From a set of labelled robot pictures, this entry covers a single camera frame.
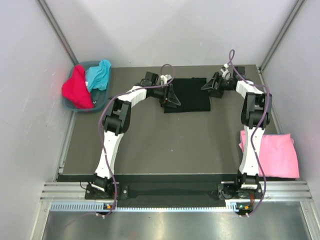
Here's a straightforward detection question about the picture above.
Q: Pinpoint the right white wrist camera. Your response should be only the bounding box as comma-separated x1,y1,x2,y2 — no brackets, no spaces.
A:
220,63,231,80

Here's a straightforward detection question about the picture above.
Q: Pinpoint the teal t shirt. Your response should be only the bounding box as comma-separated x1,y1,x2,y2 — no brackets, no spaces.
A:
85,59,112,92

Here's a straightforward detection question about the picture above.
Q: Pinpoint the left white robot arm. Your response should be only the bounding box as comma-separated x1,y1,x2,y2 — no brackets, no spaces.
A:
91,72,181,199

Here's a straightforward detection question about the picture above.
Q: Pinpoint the left aluminium frame post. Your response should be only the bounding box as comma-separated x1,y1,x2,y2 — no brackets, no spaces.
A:
36,0,79,66

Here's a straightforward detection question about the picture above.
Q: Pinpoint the folded pink t shirt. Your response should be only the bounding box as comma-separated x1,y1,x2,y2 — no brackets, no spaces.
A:
239,134,300,179

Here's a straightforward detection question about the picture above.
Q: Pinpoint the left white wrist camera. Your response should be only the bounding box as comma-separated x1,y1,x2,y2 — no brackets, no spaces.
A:
160,74,173,86

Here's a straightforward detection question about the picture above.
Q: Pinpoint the blue laundry basket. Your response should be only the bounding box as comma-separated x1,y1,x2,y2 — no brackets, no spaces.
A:
61,60,111,113

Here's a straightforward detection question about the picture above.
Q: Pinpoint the right aluminium frame post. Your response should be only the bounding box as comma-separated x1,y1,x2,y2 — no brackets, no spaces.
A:
258,0,306,73

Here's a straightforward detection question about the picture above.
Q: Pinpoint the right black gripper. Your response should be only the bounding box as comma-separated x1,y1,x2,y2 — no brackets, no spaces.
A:
200,73,233,99

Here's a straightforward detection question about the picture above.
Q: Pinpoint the black t shirt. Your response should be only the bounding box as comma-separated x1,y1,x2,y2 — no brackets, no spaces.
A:
164,77,211,114

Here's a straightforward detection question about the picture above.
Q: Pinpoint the red t shirt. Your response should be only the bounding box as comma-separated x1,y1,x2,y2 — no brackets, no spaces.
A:
61,64,94,109

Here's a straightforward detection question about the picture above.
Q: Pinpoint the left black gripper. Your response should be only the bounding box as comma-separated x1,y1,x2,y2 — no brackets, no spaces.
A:
151,83,180,108

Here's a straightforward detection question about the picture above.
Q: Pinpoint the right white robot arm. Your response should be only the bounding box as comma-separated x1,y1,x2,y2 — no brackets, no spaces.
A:
201,64,272,199

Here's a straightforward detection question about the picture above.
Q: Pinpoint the aluminium front rail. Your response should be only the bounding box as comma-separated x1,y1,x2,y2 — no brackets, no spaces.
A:
40,181,312,202

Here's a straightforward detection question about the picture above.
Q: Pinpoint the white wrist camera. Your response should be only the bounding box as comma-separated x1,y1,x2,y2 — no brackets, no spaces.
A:
160,74,173,86
220,63,231,80

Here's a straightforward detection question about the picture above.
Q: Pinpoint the aluminium frame post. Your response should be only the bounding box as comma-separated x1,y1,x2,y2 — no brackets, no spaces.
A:
258,0,306,73
36,0,79,66

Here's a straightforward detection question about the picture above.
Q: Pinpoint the slotted grey cable duct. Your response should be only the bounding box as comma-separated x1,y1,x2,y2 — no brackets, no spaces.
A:
50,202,252,213

